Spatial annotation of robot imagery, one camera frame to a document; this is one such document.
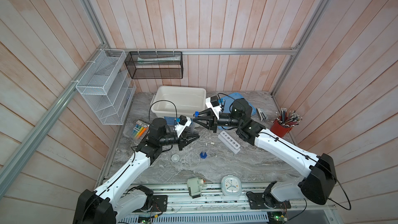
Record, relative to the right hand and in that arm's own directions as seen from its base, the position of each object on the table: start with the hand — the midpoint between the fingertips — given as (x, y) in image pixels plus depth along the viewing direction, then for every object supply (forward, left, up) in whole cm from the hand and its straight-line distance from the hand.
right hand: (194, 119), depth 64 cm
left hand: (-3, -1, -11) cm, 11 cm away
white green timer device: (-19, 0, -29) cm, 35 cm away
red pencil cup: (+12, -50, -20) cm, 55 cm away
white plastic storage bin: (+44, +16, -38) cm, 60 cm away
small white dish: (-5, +11, -32) cm, 34 cm away
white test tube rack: (+5, -20, -31) cm, 37 cm away
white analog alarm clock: (-18, -19, -32) cm, 41 cm away
